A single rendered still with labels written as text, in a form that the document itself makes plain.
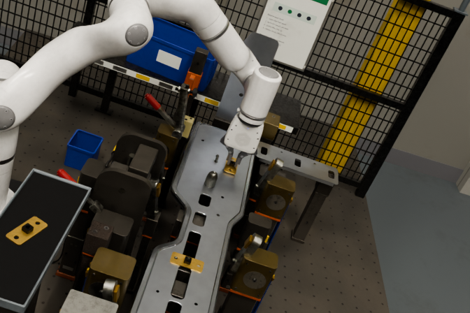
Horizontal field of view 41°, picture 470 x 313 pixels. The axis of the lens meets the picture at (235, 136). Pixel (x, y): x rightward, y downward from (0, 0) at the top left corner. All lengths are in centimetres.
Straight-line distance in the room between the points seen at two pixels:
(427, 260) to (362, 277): 157
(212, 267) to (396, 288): 202
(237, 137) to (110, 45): 53
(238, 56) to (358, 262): 99
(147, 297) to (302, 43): 121
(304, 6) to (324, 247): 87
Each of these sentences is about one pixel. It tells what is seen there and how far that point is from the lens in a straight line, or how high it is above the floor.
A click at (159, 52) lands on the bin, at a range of 223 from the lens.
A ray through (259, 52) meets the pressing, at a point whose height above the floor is 128.
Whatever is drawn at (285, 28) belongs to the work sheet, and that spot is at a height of 128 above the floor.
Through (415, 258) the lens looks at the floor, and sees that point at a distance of 380.
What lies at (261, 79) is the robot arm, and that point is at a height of 134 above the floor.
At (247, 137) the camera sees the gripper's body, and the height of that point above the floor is 114.
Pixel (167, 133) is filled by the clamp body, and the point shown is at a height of 105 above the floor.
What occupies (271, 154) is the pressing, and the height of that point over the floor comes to 100.
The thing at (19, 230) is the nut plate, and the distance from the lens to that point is 135.
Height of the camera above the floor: 210
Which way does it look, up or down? 31 degrees down
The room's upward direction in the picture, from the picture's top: 21 degrees clockwise
